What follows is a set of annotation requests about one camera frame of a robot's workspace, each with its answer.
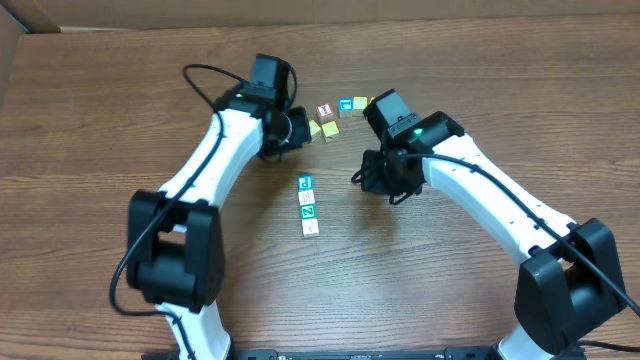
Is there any yellow block middle top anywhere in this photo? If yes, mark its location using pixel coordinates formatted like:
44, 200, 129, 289
353, 96, 369, 116

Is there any green letter Z block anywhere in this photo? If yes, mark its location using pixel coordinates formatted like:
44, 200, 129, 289
300, 204, 317, 220

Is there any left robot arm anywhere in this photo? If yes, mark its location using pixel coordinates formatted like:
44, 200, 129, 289
109, 54, 311, 359

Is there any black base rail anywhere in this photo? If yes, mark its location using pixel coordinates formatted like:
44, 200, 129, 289
226, 347, 499, 360

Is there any cardboard box corner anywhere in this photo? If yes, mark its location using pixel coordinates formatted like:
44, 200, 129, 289
1, 0, 60, 102

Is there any red letter Q block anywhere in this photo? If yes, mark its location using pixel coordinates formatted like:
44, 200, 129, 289
301, 218, 320, 238

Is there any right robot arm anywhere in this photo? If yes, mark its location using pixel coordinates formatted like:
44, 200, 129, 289
352, 90, 635, 359

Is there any blue picture block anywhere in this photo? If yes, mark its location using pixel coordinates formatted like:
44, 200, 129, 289
338, 98, 354, 118

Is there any yellow block centre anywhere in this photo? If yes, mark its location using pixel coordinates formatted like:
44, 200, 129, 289
321, 121, 340, 143

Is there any white natural wood block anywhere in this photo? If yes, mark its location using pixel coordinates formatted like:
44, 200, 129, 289
298, 189, 316, 206

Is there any red letter I block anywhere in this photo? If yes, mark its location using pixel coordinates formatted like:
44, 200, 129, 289
316, 103, 335, 124

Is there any yellow block left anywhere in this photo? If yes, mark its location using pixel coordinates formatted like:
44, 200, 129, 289
309, 120, 322, 142

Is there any blue letter P block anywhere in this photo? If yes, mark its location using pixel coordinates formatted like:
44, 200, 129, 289
297, 175, 314, 192

